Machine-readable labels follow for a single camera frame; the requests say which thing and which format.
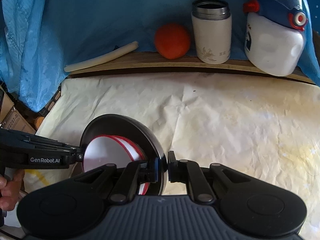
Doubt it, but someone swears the wooden board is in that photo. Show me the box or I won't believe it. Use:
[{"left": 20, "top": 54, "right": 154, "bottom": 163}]
[{"left": 68, "top": 51, "right": 316, "bottom": 84}]

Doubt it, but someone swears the steel bowl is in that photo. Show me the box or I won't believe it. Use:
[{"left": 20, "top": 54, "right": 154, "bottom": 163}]
[{"left": 80, "top": 114, "right": 167, "bottom": 195}]

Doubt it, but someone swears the cream paper table cover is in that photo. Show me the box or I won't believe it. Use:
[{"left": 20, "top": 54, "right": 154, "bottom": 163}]
[{"left": 37, "top": 73, "right": 319, "bottom": 239}]

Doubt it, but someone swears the orange fruit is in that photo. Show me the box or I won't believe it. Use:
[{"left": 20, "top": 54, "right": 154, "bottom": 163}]
[{"left": 154, "top": 23, "right": 191, "bottom": 60}]

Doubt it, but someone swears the person's left hand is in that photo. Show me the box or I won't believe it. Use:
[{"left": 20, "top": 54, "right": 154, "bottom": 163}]
[{"left": 0, "top": 170, "right": 25, "bottom": 211}]

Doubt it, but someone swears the cardboard box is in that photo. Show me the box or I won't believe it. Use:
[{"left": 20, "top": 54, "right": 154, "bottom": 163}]
[{"left": 0, "top": 87, "right": 36, "bottom": 134}]

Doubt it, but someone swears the small orange object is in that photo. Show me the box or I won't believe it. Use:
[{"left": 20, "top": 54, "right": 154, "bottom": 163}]
[{"left": 34, "top": 116, "right": 44, "bottom": 130}]

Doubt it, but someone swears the white blue-lidded water jug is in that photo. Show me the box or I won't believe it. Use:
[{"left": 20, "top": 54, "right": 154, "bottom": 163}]
[{"left": 242, "top": 0, "right": 308, "bottom": 76}]

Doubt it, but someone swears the white steel thermos cup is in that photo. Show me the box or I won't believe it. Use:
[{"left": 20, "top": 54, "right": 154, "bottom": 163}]
[{"left": 191, "top": 0, "right": 232, "bottom": 64}]

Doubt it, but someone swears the blue cloth backdrop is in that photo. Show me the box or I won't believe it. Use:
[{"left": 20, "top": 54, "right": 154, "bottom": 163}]
[{"left": 0, "top": 0, "right": 320, "bottom": 113}]

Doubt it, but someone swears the white red-rimmed bowl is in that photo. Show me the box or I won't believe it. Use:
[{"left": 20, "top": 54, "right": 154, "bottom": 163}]
[
  {"left": 83, "top": 136, "right": 132, "bottom": 172},
  {"left": 113, "top": 135, "right": 150, "bottom": 195}
]

